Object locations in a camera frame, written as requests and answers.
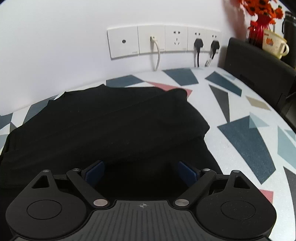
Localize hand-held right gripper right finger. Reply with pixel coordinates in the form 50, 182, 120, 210
173, 161, 251, 208

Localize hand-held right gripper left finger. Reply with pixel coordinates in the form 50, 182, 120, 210
32, 160, 110, 208

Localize black garment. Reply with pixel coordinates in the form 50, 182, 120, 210
0, 85, 223, 241

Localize black rectangular box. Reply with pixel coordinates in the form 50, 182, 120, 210
223, 37, 296, 122

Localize cream printed mug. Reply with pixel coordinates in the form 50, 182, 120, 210
262, 29, 290, 60

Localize red vase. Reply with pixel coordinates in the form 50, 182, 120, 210
247, 17, 276, 49

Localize black bottle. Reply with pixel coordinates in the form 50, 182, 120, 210
282, 10, 296, 69

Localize orange artificial flowers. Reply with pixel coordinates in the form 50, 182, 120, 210
230, 0, 284, 20

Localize white cable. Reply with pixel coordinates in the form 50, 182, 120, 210
150, 35, 162, 71

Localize black plug with cable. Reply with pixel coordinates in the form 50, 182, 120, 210
194, 38, 204, 68
205, 40, 221, 67

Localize white wall socket panel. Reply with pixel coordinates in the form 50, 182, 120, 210
107, 25, 222, 60

